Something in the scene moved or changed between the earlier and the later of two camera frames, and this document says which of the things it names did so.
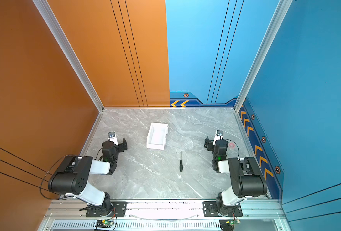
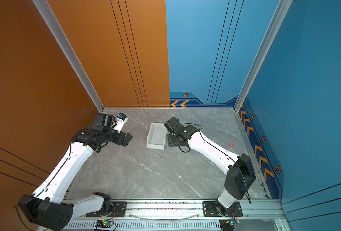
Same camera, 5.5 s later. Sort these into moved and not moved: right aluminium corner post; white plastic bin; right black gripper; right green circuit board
Moved: right black gripper
Not moved: right aluminium corner post; white plastic bin; right green circuit board
